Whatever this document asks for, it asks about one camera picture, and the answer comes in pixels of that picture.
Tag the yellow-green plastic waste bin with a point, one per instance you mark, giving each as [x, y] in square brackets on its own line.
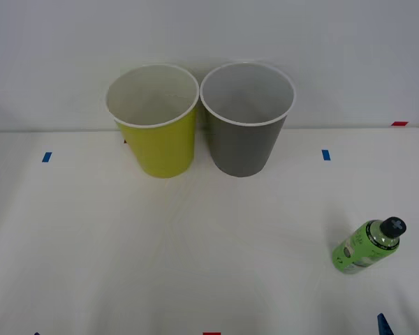
[160, 150]

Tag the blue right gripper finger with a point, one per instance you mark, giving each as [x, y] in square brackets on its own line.
[383, 326]

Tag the grey plastic waste bin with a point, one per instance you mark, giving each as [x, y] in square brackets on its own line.
[241, 146]

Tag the green label plastic bottle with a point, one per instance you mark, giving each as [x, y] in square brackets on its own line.
[361, 249]

